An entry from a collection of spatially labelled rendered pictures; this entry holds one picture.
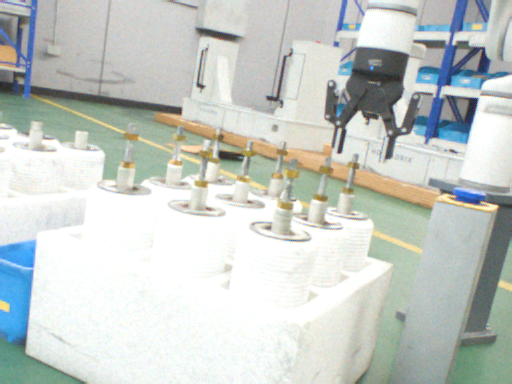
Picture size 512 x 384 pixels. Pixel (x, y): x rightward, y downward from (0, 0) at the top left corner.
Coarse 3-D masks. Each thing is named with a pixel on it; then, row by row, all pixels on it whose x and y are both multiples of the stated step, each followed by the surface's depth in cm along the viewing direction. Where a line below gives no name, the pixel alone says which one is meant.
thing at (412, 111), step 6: (414, 96) 85; (420, 96) 85; (414, 102) 85; (408, 108) 86; (414, 108) 85; (408, 114) 86; (414, 114) 85; (408, 120) 86; (414, 120) 87; (402, 126) 86; (408, 126) 86; (402, 132) 86; (408, 132) 86
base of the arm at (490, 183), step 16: (480, 96) 117; (480, 112) 116; (496, 112) 113; (480, 128) 116; (496, 128) 114; (480, 144) 116; (496, 144) 114; (464, 160) 120; (480, 160) 116; (496, 160) 115; (464, 176) 119; (480, 176) 116; (496, 176) 115
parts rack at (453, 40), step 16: (464, 0) 606; (480, 0) 617; (464, 16) 611; (336, 32) 769; (352, 32) 744; (416, 32) 658; (432, 32) 640; (448, 32) 622; (464, 32) 606; (432, 48) 711; (448, 48) 621; (464, 48) 673; (480, 48) 636; (448, 64) 621; (464, 64) 632; (480, 64) 655; (448, 80) 625; (448, 96) 641; (464, 96) 604; (432, 112) 637; (432, 128) 637; (448, 144) 618; (464, 144) 603
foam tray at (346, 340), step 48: (48, 240) 82; (48, 288) 83; (96, 288) 78; (144, 288) 74; (192, 288) 71; (336, 288) 79; (384, 288) 96; (48, 336) 84; (96, 336) 79; (144, 336) 75; (192, 336) 72; (240, 336) 69; (288, 336) 66; (336, 336) 78
